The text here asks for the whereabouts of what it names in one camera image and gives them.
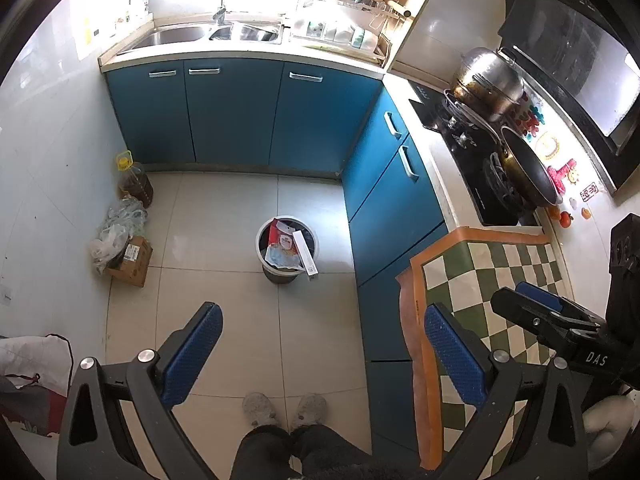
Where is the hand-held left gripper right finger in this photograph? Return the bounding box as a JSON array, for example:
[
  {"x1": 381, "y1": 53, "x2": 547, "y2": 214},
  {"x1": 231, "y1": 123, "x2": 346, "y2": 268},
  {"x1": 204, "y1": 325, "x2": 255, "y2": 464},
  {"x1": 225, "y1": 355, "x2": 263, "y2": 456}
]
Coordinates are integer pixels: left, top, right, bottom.
[{"x1": 424, "y1": 302, "x2": 588, "y2": 480}]

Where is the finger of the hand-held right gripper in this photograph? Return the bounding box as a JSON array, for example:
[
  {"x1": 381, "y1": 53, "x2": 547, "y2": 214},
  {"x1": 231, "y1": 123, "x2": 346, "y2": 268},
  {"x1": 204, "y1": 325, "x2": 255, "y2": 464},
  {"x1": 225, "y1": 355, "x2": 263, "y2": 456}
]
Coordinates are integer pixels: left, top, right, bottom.
[
  {"x1": 515, "y1": 281, "x2": 606, "y2": 328},
  {"x1": 490, "y1": 287, "x2": 601, "y2": 356}
]

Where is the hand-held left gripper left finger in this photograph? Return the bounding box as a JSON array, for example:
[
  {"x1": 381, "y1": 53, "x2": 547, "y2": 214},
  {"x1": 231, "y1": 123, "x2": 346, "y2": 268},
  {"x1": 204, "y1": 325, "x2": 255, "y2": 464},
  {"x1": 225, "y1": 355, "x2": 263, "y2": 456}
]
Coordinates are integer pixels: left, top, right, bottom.
[{"x1": 56, "y1": 301, "x2": 223, "y2": 480}]

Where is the round grey bin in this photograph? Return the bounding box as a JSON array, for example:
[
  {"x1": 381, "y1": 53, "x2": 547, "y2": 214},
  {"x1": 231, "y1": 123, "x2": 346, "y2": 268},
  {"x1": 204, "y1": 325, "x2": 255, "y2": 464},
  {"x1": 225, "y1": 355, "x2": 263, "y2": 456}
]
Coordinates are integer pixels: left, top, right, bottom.
[{"x1": 256, "y1": 216, "x2": 319, "y2": 286}]

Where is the person's right forearm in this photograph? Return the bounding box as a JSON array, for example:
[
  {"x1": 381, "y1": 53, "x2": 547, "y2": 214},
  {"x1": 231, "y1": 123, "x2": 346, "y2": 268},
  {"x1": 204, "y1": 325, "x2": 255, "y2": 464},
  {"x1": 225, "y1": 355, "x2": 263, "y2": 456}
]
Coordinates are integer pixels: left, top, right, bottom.
[{"x1": 582, "y1": 395, "x2": 640, "y2": 446}]

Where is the green white checkered mat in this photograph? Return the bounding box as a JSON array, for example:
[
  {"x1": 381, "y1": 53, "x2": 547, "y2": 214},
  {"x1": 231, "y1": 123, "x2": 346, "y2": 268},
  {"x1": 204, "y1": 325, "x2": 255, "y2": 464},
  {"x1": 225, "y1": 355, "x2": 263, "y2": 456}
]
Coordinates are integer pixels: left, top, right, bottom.
[{"x1": 395, "y1": 226, "x2": 581, "y2": 471}]

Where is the person's left grey shoe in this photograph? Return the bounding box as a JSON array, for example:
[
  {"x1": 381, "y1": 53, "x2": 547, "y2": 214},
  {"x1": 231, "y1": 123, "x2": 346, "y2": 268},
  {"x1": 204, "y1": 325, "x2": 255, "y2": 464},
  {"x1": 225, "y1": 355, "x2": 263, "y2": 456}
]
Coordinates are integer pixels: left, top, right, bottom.
[{"x1": 242, "y1": 392, "x2": 281, "y2": 428}]

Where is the person's grey shoe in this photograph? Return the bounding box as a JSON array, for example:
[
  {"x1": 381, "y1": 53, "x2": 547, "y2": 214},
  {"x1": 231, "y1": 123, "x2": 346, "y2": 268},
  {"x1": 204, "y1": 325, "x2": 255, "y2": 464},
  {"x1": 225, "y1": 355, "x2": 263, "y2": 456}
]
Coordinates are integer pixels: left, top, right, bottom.
[
  {"x1": 292, "y1": 393, "x2": 328, "y2": 428},
  {"x1": 242, "y1": 392, "x2": 281, "y2": 428}
]

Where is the small cardboard box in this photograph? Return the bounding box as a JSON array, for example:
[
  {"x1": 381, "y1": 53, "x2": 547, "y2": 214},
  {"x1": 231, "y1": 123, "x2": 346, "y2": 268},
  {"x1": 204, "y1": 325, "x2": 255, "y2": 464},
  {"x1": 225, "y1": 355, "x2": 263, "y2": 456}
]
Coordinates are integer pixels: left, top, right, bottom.
[{"x1": 105, "y1": 235, "x2": 153, "y2": 288}]

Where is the black glass gas stove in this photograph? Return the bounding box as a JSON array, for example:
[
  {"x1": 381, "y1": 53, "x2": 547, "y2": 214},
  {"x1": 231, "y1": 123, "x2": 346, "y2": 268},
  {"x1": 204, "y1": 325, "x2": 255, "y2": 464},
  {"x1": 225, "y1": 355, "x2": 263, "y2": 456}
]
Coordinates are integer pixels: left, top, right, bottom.
[{"x1": 409, "y1": 82, "x2": 543, "y2": 227}]

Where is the person's left leg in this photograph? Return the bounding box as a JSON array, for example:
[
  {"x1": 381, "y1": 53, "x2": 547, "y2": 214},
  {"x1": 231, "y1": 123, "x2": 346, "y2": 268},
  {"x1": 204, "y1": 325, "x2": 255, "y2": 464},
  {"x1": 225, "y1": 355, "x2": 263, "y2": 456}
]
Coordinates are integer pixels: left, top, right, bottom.
[{"x1": 232, "y1": 425, "x2": 296, "y2": 480}]

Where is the person's leg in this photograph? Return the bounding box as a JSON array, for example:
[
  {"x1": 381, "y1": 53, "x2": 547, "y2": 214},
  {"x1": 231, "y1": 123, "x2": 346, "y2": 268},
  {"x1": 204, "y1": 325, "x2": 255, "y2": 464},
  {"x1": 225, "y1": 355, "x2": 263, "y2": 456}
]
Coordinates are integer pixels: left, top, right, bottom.
[
  {"x1": 232, "y1": 425, "x2": 296, "y2": 480},
  {"x1": 292, "y1": 422, "x2": 373, "y2": 480}
]

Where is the person's right grey shoe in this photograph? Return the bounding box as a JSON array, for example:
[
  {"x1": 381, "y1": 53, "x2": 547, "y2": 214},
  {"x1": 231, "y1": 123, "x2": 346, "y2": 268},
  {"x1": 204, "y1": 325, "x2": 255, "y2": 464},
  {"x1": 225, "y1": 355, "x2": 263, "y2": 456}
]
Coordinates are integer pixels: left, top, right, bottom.
[{"x1": 292, "y1": 393, "x2": 328, "y2": 428}]

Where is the pile of clear plastic bags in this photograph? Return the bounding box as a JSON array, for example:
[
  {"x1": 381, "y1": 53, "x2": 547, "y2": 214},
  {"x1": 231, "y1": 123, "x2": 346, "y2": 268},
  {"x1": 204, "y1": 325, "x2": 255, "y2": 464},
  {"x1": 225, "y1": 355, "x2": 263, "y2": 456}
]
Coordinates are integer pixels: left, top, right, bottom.
[{"x1": 89, "y1": 197, "x2": 149, "y2": 276}]

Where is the person's right leg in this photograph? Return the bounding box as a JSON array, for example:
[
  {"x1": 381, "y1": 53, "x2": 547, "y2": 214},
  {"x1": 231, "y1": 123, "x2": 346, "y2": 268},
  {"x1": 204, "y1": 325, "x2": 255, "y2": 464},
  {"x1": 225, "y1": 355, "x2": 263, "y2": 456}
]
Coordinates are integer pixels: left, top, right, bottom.
[{"x1": 292, "y1": 422, "x2": 373, "y2": 480}]

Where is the blue kitchen cabinet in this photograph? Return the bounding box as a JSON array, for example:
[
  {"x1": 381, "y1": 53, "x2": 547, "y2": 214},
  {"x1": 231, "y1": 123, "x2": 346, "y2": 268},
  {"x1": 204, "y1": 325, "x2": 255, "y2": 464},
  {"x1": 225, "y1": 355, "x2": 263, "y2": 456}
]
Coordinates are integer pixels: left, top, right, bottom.
[
  {"x1": 104, "y1": 57, "x2": 386, "y2": 176},
  {"x1": 340, "y1": 87, "x2": 451, "y2": 461}
]

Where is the white red cloth bag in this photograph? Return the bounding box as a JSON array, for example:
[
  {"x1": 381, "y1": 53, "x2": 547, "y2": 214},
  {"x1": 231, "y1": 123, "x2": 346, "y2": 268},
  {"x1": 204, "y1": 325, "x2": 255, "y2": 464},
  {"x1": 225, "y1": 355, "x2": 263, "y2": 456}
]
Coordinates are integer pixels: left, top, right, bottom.
[{"x1": 0, "y1": 334, "x2": 76, "y2": 441}]

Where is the brown oil bottle yellow cap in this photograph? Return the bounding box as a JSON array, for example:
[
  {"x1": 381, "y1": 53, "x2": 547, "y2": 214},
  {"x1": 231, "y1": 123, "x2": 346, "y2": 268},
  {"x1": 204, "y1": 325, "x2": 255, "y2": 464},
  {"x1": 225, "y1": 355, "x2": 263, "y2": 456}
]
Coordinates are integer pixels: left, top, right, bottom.
[{"x1": 116, "y1": 154, "x2": 154, "y2": 208}]

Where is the steel cooking pot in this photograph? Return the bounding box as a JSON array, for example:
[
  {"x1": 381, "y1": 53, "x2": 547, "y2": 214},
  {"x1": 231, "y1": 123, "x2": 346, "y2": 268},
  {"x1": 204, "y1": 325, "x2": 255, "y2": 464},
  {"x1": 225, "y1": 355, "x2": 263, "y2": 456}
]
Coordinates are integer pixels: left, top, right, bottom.
[{"x1": 450, "y1": 47, "x2": 526, "y2": 123}]

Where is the black range hood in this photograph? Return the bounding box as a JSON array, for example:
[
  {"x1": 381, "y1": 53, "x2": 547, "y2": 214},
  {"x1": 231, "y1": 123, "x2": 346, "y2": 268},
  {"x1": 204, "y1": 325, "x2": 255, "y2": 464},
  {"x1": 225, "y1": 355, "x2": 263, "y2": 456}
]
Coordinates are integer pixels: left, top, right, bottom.
[{"x1": 497, "y1": 0, "x2": 640, "y2": 196}]

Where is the steel double sink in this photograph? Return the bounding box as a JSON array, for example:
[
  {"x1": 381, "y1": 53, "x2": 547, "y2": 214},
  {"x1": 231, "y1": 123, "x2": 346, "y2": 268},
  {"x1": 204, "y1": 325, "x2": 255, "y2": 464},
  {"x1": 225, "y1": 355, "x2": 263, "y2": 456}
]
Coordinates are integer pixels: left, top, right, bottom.
[{"x1": 117, "y1": 22, "x2": 283, "y2": 56}]

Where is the dish rack with dishes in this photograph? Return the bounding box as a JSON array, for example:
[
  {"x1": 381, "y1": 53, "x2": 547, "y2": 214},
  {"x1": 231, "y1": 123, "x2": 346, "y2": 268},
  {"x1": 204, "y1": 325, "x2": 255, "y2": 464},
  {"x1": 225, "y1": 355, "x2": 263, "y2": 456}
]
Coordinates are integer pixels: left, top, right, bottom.
[{"x1": 292, "y1": 0, "x2": 431, "y2": 68}]

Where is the black wok with steel handle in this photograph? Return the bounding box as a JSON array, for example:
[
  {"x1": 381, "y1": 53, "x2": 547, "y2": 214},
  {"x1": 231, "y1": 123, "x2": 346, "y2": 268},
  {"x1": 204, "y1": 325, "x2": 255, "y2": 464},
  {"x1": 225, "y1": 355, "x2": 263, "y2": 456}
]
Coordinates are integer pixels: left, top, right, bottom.
[{"x1": 492, "y1": 125, "x2": 563, "y2": 208}]

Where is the yellow round wall sticker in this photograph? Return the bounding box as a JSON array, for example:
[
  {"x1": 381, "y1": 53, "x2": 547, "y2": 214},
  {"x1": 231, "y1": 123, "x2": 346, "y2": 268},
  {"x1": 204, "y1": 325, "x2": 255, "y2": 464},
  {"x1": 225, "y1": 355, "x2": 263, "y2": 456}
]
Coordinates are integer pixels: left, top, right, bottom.
[{"x1": 535, "y1": 132, "x2": 560, "y2": 158}]

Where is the cluster of colourful wall stickers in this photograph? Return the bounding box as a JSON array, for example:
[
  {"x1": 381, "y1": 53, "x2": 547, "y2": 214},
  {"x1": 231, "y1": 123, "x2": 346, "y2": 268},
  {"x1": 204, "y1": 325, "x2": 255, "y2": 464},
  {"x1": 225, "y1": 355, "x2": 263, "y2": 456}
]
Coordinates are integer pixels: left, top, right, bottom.
[{"x1": 520, "y1": 92, "x2": 551, "y2": 141}]

